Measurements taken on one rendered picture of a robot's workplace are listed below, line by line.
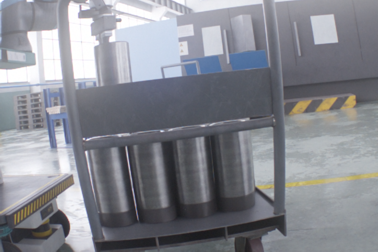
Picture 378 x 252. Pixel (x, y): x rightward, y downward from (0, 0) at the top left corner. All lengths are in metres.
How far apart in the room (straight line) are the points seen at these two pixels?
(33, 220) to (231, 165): 0.76
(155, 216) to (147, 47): 6.91
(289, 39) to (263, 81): 6.29
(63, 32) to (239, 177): 0.66
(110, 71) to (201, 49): 6.33
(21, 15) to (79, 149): 0.94
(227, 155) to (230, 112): 0.20
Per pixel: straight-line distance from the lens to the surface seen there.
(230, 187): 1.21
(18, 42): 1.77
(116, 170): 1.17
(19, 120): 11.33
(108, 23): 1.36
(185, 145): 1.16
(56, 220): 1.84
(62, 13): 0.99
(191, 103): 1.01
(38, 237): 1.59
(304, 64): 7.26
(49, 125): 5.87
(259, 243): 1.30
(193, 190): 1.19
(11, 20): 1.79
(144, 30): 8.06
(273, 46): 1.03
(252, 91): 1.04
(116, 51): 1.30
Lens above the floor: 0.66
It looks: 2 degrees down
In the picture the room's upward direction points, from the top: 7 degrees counter-clockwise
